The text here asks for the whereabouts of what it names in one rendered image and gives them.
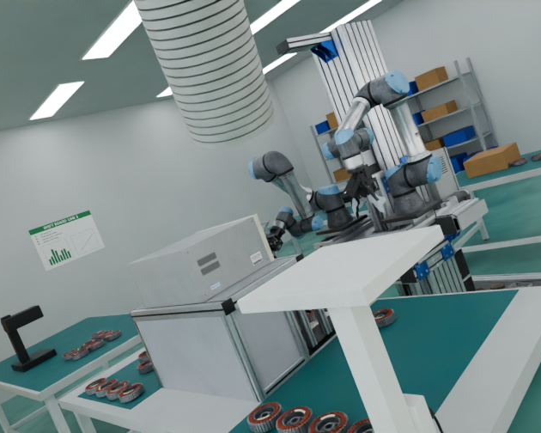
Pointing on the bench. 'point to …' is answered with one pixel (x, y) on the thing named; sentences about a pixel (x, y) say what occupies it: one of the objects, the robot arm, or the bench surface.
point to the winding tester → (202, 264)
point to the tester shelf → (215, 307)
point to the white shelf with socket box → (357, 314)
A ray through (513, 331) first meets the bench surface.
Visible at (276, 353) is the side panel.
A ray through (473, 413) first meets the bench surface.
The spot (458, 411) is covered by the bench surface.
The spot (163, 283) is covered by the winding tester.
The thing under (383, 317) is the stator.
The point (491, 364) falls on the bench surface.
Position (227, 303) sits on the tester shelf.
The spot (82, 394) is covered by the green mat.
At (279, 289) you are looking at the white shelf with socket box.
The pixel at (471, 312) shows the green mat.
